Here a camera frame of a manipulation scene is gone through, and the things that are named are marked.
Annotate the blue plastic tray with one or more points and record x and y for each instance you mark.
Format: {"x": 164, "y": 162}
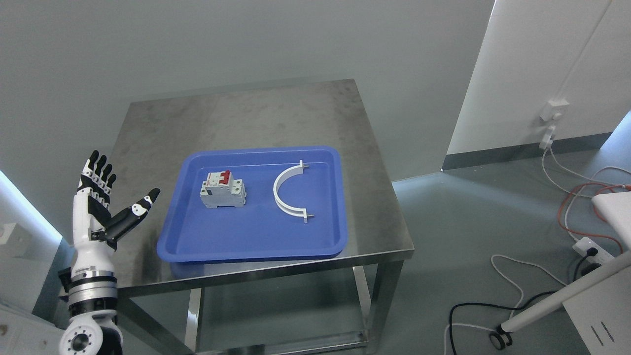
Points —
{"x": 259, "y": 231}

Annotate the white desk with caster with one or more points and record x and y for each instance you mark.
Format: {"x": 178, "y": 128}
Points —
{"x": 598, "y": 305}

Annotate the white wall socket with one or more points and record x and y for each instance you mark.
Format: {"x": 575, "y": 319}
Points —
{"x": 553, "y": 110}

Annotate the white curved pipe clamp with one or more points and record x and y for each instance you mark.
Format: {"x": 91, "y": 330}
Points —
{"x": 289, "y": 192}

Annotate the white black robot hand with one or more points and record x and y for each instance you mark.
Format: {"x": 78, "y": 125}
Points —
{"x": 95, "y": 231}

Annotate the white red circuit breaker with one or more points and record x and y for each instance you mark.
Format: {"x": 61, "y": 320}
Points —
{"x": 221, "y": 189}

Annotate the stainless steel table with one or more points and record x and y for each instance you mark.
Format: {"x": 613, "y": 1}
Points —
{"x": 162, "y": 303}

